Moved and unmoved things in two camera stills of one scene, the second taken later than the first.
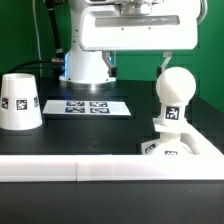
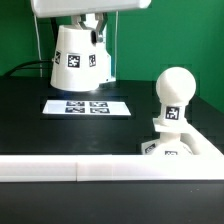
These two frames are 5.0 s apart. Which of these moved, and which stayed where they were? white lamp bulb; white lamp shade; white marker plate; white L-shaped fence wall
Moved: white lamp shade
Stayed: white L-shaped fence wall; white marker plate; white lamp bulb
